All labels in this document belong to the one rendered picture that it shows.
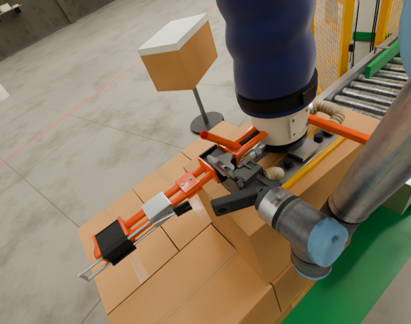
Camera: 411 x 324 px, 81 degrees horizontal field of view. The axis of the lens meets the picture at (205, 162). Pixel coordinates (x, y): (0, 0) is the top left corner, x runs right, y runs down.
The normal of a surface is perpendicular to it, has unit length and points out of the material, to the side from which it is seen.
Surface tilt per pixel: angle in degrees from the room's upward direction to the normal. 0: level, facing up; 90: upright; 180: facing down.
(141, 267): 0
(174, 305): 0
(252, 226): 0
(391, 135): 84
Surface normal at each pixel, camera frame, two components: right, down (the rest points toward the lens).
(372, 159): -0.94, 0.33
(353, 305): -0.29, -0.68
